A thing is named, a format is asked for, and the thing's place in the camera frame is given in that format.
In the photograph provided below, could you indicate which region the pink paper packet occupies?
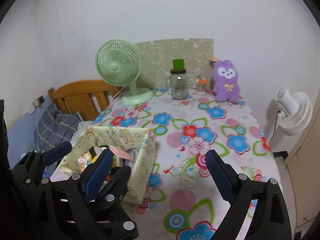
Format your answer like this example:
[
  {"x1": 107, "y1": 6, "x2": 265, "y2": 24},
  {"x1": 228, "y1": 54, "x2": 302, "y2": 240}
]
[{"x1": 108, "y1": 145, "x2": 135, "y2": 162}]

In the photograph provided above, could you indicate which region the yellow cartoon tissue pack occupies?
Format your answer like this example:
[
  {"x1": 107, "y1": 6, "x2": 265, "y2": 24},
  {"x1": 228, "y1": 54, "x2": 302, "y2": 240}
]
[{"x1": 76, "y1": 146, "x2": 106, "y2": 173}]

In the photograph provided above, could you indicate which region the clear plastic bag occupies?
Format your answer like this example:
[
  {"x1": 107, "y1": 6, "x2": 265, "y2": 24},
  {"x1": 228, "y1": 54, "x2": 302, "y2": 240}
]
[{"x1": 122, "y1": 147, "x2": 139, "y2": 168}]

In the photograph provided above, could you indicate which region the grey plaid pillow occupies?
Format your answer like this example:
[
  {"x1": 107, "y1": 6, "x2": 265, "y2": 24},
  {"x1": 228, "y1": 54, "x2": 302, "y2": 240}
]
[{"x1": 34, "y1": 104, "x2": 82, "y2": 152}]

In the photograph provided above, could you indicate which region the floral tablecloth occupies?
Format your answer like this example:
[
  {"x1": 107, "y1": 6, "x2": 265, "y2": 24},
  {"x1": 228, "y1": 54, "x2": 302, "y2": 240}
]
[{"x1": 94, "y1": 89, "x2": 280, "y2": 239}]

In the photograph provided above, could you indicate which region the yellow patterned fabric box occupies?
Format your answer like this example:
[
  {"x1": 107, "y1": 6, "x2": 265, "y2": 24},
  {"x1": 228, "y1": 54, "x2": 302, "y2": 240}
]
[{"x1": 59, "y1": 126, "x2": 157, "y2": 204}]

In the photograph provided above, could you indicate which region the white standing fan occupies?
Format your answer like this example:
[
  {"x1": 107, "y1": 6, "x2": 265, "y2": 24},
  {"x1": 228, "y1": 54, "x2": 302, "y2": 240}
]
[{"x1": 268, "y1": 88, "x2": 313, "y2": 141}]

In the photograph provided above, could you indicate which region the green desk fan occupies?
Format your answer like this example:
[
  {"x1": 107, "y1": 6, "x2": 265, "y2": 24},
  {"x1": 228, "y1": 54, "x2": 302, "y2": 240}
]
[{"x1": 94, "y1": 40, "x2": 153, "y2": 105}]

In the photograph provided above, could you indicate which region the purple plush bunny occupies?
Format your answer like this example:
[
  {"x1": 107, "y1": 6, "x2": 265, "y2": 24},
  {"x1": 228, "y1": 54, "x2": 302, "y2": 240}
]
[{"x1": 209, "y1": 56, "x2": 240, "y2": 103}]

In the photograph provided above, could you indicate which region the cotton swab jar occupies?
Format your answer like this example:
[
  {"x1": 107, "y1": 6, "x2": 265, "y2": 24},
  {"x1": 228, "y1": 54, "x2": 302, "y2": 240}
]
[{"x1": 196, "y1": 79, "x2": 210, "y2": 95}]

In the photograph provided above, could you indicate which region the glass jar green lid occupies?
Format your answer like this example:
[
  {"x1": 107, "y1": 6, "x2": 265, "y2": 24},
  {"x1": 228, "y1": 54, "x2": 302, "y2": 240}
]
[{"x1": 168, "y1": 59, "x2": 188, "y2": 100}]

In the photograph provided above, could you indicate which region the green patterned backboard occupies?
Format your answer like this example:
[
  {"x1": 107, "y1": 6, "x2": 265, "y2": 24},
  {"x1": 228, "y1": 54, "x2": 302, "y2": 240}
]
[{"x1": 134, "y1": 38, "x2": 215, "y2": 91}]

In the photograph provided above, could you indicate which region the wall power outlet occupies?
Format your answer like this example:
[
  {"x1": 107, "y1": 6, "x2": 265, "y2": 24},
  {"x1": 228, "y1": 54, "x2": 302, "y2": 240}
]
[{"x1": 32, "y1": 96, "x2": 45, "y2": 109}]

